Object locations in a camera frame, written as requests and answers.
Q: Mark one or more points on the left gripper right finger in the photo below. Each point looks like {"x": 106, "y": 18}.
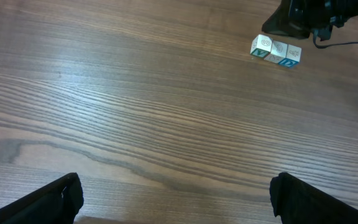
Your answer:
{"x": 297, "y": 202}

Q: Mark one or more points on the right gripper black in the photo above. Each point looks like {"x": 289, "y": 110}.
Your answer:
{"x": 299, "y": 18}

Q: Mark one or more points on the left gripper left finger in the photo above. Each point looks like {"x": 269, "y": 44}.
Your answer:
{"x": 57, "y": 202}

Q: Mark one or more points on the wooden block number nine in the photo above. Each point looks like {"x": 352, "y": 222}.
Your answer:
{"x": 277, "y": 53}

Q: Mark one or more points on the wooden block number six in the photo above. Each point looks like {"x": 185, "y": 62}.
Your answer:
{"x": 261, "y": 46}

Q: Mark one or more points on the wooden block red picture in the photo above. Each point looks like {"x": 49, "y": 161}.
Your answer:
{"x": 292, "y": 58}

